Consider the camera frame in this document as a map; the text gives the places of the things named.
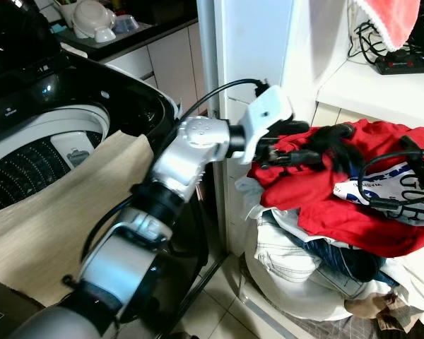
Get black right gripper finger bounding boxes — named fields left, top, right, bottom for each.
left=399, top=134, right=423, bottom=163

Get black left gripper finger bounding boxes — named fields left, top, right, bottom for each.
left=308, top=123, right=356, bottom=148
left=318, top=143, right=355, bottom=174

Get red garment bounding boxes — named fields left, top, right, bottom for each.
left=247, top=119, right=424, bottom=259

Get white blue printed garment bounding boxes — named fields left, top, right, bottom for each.
left=331, top=161, right=424, bottom=228

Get black power strip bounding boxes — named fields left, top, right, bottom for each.
left=374, top=52, right=424, bottom=76

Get blue jeans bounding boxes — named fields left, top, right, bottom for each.
left=295, top=236, right=401, bottom=287

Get white stitched garment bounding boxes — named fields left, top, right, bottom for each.
left=243, top=208, right=327, bottom=283

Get coral pink towel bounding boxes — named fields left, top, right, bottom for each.
left=356, top=0, right=422, bottom=52

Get white kitchen cabinet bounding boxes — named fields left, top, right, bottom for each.
left=101, top=21, right=207, bottom=115

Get brown crumpled cloth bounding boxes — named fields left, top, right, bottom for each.
left=345, top=292, right=412, bottom=334

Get small clear bowl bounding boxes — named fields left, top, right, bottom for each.
left=112, top=14, right=140, bottom=35

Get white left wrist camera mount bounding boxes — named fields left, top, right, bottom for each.
left=239, top=84, right=295, bottom=165

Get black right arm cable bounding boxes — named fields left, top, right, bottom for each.
left=356, top=150, right=424, bottom=210

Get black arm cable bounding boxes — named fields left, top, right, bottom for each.
left=356, top=150, right=424, bottom=210
left=178, top=78, right=271, bottom=121

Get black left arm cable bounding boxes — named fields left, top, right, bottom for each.
left=178, top=78, right=271, bottom=121

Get black power cords bundle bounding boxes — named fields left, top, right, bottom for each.
left=348, top=17, right=387, bottom=66

